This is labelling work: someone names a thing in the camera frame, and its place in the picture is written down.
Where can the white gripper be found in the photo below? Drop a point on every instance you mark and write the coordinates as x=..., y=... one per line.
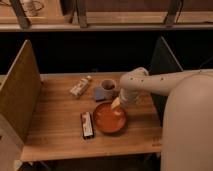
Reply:
x=125, y=99

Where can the orange ceramic bowl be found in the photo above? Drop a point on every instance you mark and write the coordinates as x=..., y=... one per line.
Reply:
x=108, y=120

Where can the black rectangular snack box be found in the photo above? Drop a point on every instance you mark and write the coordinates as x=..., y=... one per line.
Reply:
x=87, y=127

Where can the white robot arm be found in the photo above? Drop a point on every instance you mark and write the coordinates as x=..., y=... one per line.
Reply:
x=139, y=79

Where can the white mug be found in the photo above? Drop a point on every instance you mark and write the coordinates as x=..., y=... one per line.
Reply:
x=108, y=87

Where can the right dark divider panel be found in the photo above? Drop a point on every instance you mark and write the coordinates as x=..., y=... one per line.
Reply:
x=163, y=61

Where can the left wooden divider panel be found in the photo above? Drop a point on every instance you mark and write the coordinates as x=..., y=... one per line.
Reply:
x=19, y=90

